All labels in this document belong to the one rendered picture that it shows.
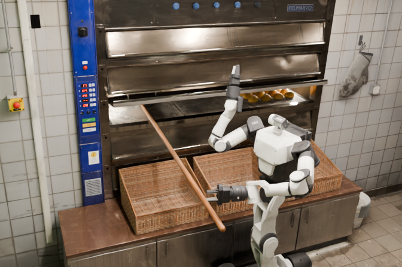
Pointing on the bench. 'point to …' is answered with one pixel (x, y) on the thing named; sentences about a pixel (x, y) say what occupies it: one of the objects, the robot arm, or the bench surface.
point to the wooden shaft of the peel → (186, 173)
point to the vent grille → (93, 187)
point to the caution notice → (93, 157)
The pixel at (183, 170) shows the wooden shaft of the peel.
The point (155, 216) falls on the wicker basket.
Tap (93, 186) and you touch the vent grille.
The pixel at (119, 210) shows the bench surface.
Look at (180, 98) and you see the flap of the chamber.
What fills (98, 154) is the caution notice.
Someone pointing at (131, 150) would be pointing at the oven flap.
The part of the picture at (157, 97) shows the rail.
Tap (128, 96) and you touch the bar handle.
